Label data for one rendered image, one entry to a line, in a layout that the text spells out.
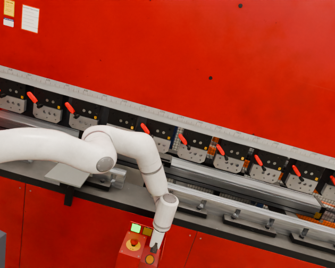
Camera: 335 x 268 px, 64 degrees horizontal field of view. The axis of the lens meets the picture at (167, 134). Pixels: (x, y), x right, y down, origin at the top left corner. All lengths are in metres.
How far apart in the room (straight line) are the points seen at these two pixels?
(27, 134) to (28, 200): 0.89
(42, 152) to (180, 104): 0.72
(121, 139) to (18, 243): 1.18
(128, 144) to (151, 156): 0.09
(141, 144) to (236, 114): 0.60
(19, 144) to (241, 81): 0.97
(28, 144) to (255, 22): 1.03
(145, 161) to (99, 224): 0.74
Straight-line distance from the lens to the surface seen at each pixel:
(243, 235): 1.61
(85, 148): 0.86
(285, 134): 1.46
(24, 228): 1.87
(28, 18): 1.53
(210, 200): 1.59
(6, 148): 0.87
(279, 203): 1.98
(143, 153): 0.96
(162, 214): 1.20
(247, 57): 1.34
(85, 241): 1.75
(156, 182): 1.05
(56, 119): 1.56
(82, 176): 1.44
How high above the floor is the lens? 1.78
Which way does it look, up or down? 21 degrees down
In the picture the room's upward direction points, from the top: 15 degrees clockwise
